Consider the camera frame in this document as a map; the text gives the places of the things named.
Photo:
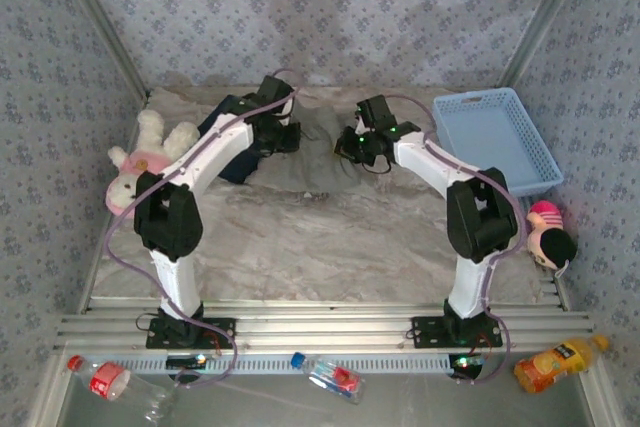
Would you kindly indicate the grey garment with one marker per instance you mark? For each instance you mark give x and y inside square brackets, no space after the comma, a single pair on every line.
[310,162]

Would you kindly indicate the navy blue garment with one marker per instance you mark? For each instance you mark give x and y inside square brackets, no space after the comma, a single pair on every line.
[240,167]

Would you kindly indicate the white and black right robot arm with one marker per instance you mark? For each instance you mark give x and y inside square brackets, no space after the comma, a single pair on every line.
[430,162]

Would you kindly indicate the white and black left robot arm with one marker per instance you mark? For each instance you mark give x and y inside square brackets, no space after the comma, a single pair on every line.
[215,147]

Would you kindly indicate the light blue plastic basket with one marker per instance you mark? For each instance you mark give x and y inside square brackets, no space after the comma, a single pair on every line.
[490,137]

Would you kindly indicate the white plush bunny pink shirt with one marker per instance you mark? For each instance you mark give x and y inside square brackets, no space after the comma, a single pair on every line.
[150,162]

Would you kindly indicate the plush doll black hair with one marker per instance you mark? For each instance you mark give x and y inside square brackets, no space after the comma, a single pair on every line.
[552,244]

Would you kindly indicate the small clear bottle blue cap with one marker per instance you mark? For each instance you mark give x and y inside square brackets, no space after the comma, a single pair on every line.
[332,377]

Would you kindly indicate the circuit board with green light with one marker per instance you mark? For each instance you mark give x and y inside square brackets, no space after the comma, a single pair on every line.
[467,364]
[185,361]

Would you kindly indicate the orange juice bottle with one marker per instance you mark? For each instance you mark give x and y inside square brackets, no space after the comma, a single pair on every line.
[555,364]

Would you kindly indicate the clear bottle red label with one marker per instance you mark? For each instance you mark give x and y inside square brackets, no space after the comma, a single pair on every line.
[107,381]

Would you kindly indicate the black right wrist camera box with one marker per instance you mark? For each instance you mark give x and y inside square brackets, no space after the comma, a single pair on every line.
[375,111]

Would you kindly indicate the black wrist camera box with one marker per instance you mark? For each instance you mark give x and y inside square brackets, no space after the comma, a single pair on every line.
[375,111]
[275,89]

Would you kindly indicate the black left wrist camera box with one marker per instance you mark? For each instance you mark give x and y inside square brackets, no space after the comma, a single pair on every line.
[275,89]

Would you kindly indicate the aluminium rail frame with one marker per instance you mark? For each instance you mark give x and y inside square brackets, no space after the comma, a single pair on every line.
[325,327]

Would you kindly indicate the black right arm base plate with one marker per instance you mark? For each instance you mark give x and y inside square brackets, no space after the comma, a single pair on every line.
[430,332]

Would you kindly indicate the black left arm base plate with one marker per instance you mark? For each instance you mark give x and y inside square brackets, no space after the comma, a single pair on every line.
[220,329]

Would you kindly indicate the aluminium corner post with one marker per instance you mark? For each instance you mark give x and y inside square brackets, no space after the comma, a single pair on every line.
[543,22]
[102,22]

